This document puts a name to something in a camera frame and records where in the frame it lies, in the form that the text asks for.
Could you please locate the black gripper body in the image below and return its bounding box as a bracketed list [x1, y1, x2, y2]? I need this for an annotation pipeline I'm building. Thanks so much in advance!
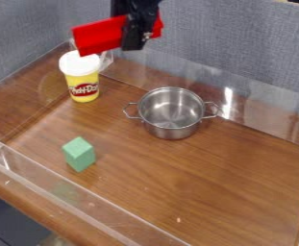
[110, 0, 161, 22]

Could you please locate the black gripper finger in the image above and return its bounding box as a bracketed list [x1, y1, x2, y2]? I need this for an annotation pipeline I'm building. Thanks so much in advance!
[120, 14, 153, 51]

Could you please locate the red rectangular block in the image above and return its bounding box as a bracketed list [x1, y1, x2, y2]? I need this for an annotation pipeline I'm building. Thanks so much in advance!
[72, 15, 162, 57]

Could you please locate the yellow Play-Doh can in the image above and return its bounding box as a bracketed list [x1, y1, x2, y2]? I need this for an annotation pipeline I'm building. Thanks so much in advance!
[58, 50, 100, 103]

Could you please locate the stainless steel pot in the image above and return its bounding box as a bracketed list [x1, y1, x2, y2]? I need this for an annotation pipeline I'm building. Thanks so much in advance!
[121, 86, 220, 140]

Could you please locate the clear acrylic barrier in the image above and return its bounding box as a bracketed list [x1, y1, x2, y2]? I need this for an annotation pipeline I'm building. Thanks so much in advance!
[0, 44, 299, 246]

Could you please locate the green foam block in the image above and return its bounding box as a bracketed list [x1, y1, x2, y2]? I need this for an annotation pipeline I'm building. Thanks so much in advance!
[61, 136, 96, 172]

